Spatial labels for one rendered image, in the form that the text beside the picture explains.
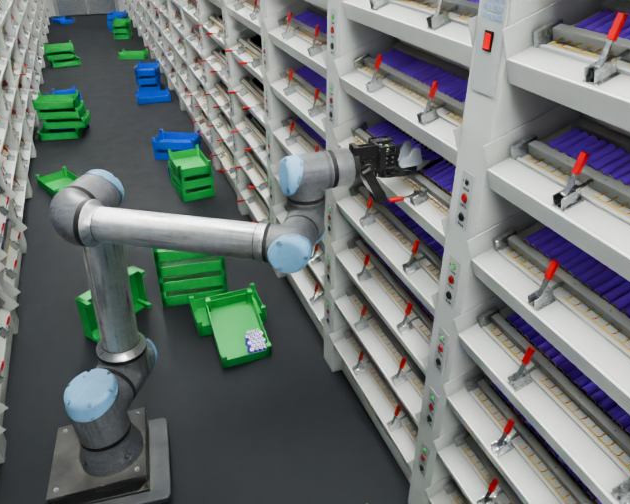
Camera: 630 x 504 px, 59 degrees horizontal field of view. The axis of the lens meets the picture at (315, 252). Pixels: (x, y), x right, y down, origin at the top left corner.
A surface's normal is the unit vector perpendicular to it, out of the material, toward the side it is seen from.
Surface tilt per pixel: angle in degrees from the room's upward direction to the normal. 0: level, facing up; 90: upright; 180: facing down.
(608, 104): 111
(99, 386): 6
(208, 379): 0
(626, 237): 20
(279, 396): 0
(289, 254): 90
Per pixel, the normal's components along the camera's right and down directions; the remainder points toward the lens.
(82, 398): -0.09, -0.81
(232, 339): 0.11, -0.66
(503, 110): 0.36, 0.50
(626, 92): -0.32, -0.73
